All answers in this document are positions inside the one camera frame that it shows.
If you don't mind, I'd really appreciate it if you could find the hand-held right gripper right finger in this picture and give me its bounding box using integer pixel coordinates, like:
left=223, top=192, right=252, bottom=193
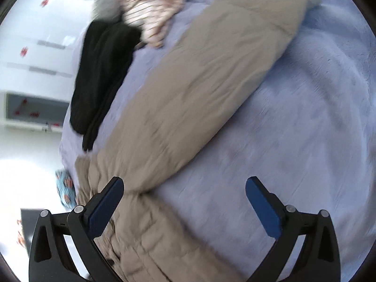
left=246, top=176, right=341, bottom=282

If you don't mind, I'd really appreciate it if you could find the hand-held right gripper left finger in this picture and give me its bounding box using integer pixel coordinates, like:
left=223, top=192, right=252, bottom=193
left=28, top=176, right=125, bottom=282

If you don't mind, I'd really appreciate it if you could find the beige padded coat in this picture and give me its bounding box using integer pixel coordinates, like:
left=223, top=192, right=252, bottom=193
left=75, top=0, right=322, bottom=282

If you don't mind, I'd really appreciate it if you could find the blue patterned cloth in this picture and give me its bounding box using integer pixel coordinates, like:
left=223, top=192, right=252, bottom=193
left=55, top=169, right=77, bottom=209

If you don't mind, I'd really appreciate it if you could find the dark grey mat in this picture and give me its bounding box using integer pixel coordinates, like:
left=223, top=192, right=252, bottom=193
left=20, top=208, right=42, bottom=246

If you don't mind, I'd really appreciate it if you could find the lavender plush blanket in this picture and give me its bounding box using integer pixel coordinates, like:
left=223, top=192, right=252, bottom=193
left=59, top=0, right=375, bottom=282

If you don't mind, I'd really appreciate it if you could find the black garment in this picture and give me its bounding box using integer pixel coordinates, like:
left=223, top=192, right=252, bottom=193
left=70, top=20, right=143, bottom=152

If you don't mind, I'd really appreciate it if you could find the white wardrobe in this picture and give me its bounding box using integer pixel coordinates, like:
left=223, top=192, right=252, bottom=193
left=0, top=0, right=97, bottom=131

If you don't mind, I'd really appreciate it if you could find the striped cream garment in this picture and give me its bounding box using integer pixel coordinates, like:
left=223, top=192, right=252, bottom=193
left=119, top=0, right=194, bottom=48

